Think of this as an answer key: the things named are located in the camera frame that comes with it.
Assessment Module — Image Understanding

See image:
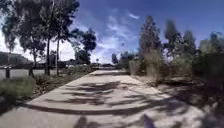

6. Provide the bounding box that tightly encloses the pale concrete path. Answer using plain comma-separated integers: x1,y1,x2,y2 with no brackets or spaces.
0,68,214,128

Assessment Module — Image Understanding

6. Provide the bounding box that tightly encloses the tall thin-trunked tree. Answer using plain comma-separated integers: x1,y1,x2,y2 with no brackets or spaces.
69,27,98,66

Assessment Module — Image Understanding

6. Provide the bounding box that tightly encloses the row of trees and bushes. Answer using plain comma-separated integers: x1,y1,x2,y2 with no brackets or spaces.
111,15,224,88

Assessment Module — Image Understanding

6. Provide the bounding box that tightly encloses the row of tall trees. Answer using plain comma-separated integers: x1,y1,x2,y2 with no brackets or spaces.
0,0,81,77

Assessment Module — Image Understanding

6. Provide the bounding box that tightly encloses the bare dirt verge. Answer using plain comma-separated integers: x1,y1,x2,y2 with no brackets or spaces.
129,73,224,128

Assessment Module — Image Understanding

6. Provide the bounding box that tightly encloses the grey asphalt road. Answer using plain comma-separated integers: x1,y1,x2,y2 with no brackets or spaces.
0,68,58,80

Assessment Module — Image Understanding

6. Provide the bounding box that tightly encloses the grass and mulch verge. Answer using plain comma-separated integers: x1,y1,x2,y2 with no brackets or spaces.
0,64,98,116

